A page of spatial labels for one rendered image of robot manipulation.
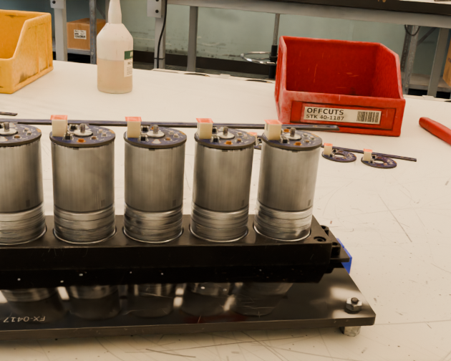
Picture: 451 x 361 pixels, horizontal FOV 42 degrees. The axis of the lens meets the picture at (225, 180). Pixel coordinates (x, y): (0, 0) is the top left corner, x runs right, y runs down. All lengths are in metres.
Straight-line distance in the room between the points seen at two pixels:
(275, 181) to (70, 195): 0.08
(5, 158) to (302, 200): 0.12
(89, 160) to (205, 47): 4.53
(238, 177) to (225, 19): 4.46
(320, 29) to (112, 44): 4.09
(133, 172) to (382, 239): 0.14
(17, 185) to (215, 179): 0.07
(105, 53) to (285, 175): 0.35
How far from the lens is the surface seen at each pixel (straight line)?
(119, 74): 0.56
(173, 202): 0.23
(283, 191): 0.24
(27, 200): 0.24
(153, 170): 0.23
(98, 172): 0.23
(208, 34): 4.73
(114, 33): 0.56
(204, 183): 0.23
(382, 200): 0.36
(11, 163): 0.23
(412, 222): 0.34
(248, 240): 0.24
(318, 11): 2.53
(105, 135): 0.23
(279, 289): 0.23
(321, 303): 0.23
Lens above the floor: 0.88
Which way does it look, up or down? 21 degrees down
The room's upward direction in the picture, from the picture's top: 4 degrees clockwise
